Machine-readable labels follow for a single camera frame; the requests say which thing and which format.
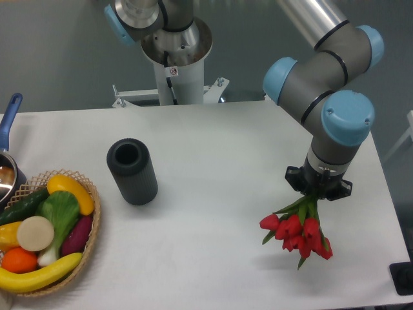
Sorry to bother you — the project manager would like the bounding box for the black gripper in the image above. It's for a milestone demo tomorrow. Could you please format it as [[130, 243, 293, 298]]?
[[285, 165, 352, 201]]

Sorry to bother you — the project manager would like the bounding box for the red tulip bouquet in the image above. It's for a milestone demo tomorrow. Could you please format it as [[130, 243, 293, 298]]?
[[259, 194, 333, 269]]

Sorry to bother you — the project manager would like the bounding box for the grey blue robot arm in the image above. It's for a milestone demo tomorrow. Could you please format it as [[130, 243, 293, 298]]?
[[104, 1, 384, 201]]

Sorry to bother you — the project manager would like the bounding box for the dark grey ribbed vase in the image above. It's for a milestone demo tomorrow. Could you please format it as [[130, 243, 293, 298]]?
[[106, 138, 158, 205]]

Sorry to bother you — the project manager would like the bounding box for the black box at table edge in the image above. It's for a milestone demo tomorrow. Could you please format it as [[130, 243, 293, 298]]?
[[389, 262, 412, 296]]

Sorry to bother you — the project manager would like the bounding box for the purple sweet potato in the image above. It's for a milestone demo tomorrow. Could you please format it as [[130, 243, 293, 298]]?
[[61, 216, 93, 256]]

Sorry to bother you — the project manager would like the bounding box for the green bok choy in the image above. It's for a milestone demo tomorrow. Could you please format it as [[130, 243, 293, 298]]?
[[36, 191, 79, 267]]

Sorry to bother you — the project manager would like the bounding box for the woven wicker basket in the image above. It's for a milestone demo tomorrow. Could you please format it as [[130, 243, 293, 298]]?
[[5, 169, 101, 297]]

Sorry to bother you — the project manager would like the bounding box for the beige round disc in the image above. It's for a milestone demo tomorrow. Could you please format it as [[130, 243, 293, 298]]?
[[17, 216, 54, 252]]

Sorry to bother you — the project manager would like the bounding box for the green cucumber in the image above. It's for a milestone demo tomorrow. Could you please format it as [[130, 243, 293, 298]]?
[[1, 188, 49, 225]]

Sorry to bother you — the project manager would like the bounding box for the orange fruit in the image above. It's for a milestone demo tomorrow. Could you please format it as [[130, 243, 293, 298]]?
[[1, 247, 37, 274]]

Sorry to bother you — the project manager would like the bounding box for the yellow pepper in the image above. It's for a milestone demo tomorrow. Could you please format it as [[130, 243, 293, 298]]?
[[0, 222, 21, 253]]

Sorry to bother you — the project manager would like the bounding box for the yellow banana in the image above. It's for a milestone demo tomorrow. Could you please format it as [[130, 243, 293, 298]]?
[[1, 253, 83, 293]]

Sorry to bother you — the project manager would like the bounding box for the white frame at right edge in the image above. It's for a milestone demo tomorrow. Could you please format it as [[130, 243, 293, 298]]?
[[383, 111, 413, 162]]

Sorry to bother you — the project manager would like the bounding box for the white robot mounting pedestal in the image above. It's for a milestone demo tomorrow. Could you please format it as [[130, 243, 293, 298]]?
[[112, 17, 230, 108]]

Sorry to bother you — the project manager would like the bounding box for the blue handled saucepan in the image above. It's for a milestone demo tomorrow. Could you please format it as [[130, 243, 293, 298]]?
[[1, 93, 26, 212]]

